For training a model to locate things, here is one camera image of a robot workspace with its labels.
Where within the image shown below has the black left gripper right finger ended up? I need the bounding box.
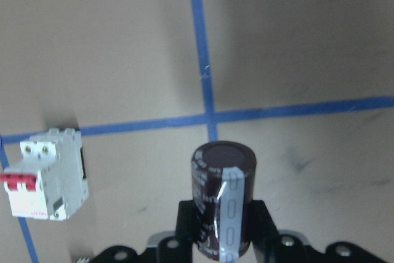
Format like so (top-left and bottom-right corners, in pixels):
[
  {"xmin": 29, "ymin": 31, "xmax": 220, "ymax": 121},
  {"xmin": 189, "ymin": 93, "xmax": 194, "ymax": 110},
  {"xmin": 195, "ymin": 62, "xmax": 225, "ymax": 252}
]
[{"xmin": 247, "ymin": 200, "xmax": 279, "ymax": 262}]

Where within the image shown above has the dark brown cylindrical capacitor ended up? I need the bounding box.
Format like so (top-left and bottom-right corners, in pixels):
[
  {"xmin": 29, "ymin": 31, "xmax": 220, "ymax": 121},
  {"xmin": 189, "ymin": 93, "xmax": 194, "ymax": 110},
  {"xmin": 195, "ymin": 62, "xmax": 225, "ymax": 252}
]
[{"xmin": 191, "ymin": 141, "xmax": 257, "ymax": 262}]

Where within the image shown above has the white circuit breaker red switch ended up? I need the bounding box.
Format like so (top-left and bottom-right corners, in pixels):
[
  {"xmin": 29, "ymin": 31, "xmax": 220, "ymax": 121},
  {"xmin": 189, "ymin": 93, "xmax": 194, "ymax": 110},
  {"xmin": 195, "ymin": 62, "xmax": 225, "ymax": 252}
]
[{"xmin": 1, "ymin": 128, "xmax": 89, "ymax": 221}]

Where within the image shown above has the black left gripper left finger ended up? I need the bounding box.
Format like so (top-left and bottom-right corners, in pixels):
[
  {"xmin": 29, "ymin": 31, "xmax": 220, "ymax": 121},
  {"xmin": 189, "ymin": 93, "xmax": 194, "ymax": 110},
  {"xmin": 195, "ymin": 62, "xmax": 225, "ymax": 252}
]
[{"xmin": 175, "ymin": 200, "xmax": 197, "ymax": 243}]

